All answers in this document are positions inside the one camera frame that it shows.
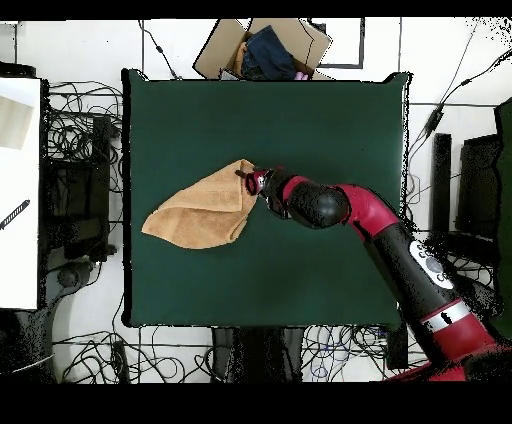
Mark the tan terry towel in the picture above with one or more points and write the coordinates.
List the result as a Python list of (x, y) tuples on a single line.
[(200, 212)]

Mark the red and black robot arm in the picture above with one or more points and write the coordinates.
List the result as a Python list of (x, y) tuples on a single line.
[(320, 204)]

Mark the pink cloth item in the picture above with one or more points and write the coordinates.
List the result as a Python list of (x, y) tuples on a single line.
[(302, 76)]

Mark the orange cloth item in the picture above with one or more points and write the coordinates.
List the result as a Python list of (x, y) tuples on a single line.
[(240, 58)]

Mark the dark green table cloth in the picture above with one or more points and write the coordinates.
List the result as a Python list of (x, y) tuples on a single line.
[(320, 120)]

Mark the dark blue jeans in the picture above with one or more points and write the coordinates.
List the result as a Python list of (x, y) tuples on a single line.
[(268, 56)]

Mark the brown cardboard box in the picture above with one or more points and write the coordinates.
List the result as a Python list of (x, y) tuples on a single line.
[(216, 52)]

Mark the black metal stand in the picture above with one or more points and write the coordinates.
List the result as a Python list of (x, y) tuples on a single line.
[(100, 160)]

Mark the beige cardboard piece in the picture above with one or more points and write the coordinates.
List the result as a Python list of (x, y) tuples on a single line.
[(14, 124)]

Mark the white desk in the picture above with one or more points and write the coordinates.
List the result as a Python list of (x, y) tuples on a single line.
[(20, 260)]

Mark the dark green fabric sheet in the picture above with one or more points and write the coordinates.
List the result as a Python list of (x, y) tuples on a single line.
[(506, 200)]

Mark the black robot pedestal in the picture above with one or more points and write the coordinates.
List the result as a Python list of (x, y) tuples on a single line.
[(256, 352)]

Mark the black metal frame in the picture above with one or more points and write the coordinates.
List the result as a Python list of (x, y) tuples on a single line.
[(478, 184)]

